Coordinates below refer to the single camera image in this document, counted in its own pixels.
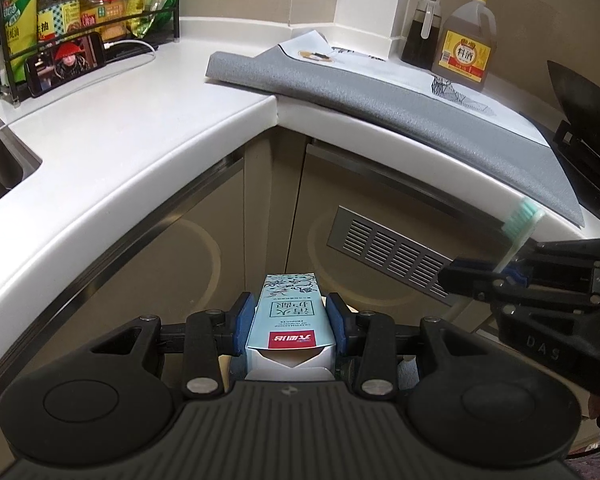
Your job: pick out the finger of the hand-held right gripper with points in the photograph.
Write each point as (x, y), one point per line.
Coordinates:
(555, 260)
(470, 280)

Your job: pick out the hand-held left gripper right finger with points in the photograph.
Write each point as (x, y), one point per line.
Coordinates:
(336, 320)

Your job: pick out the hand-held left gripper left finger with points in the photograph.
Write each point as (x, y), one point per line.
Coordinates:
(245, 320)

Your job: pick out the light blue toothpaste box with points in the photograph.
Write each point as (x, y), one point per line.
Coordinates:
(290, 320)

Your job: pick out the green bristle toothbrush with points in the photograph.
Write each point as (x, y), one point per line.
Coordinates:
(522, 220)

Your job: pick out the grey cabinet vent grille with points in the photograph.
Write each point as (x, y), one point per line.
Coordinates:
(380, 245)

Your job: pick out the beige cabinet door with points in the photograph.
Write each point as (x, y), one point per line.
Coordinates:
(315, 195)
(130, 285)

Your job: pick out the black wok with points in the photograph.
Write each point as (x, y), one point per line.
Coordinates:
(580, 95)

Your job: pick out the white printed mat grey underside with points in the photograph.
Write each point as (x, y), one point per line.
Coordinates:
(380, 105)

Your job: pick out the dark soy sauce dispenser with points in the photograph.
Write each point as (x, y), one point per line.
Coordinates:
(420, 45)

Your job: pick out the brown cooking wine jug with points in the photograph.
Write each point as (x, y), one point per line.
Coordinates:
(467, 20)

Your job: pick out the steel sink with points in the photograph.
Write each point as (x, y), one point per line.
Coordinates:
(0, 165)

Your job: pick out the black smartphone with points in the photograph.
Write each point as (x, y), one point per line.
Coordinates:
(65, 62)

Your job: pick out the oil bottle blue yellow label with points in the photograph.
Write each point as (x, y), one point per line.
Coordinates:
(57, 15)

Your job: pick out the green yellow bottle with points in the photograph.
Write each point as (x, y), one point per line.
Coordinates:
(20, 5)

